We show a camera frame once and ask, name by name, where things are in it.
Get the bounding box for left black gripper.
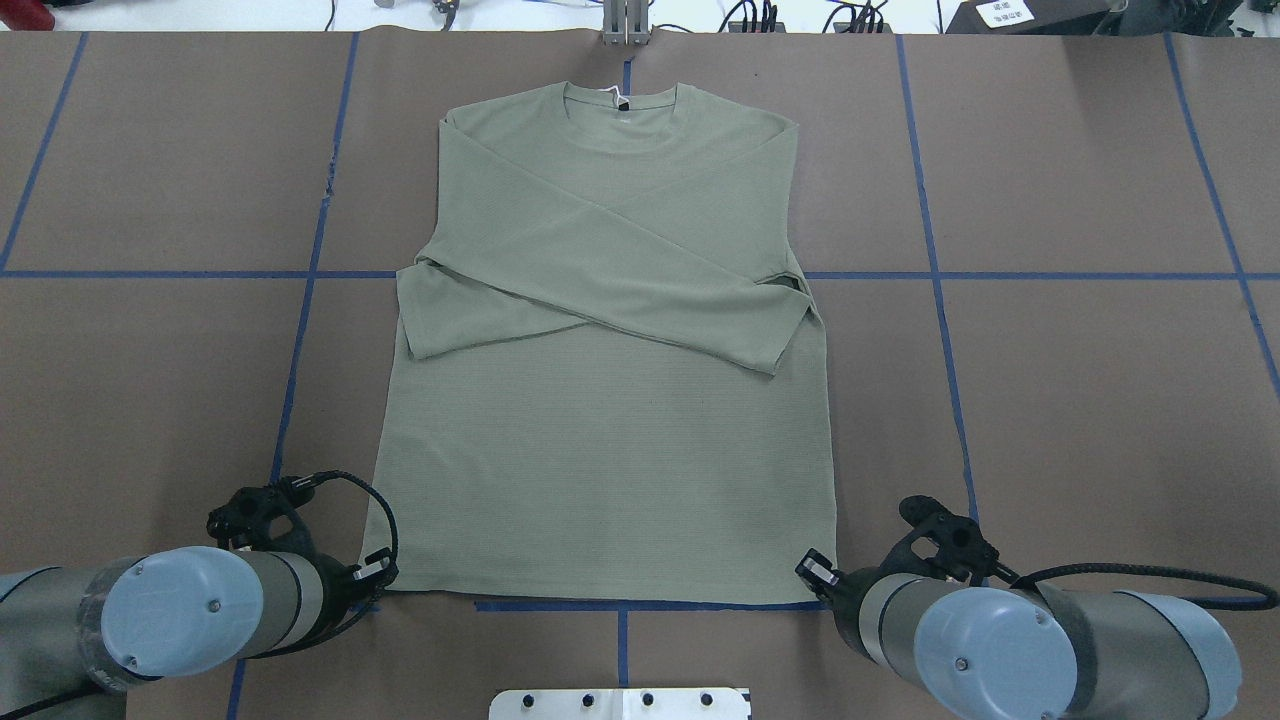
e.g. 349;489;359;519
317;547;397;632

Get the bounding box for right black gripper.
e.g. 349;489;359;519
794;548;883;621

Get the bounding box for olive green long-sleeve shirt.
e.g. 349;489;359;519
364;82;837;606

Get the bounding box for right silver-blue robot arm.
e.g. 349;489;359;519
795;550;1244;719

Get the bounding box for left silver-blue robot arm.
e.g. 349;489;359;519
1;546;397;719

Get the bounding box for red cylinder bottle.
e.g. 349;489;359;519
0;0;55;32

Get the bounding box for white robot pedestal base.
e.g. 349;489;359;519
488;687;753;719

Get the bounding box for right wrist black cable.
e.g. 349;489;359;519
1000;564;1280;612

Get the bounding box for aluminium frame post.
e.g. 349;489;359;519
599;0;653;46

